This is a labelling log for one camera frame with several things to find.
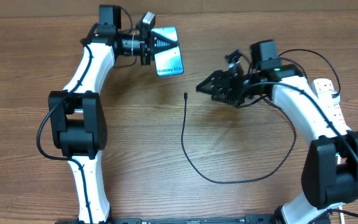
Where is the blue Galaxy S24 smartphone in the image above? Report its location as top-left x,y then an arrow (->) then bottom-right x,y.
151,26 -> 184,77

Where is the black USB charging cable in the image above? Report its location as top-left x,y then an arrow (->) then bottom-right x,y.
180,49 -> 342,185

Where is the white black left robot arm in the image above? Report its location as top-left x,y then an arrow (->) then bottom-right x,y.
45,5 -> 184,223

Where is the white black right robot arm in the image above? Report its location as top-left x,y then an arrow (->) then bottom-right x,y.
196,40 -> 358,223

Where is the white charger plug adapter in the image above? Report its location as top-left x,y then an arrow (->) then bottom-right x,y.
318,90 -> 341,108

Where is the white power strip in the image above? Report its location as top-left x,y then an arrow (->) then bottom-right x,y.
311,78 -> 351,131

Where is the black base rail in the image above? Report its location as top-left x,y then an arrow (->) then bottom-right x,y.
54,213 -> 279,224

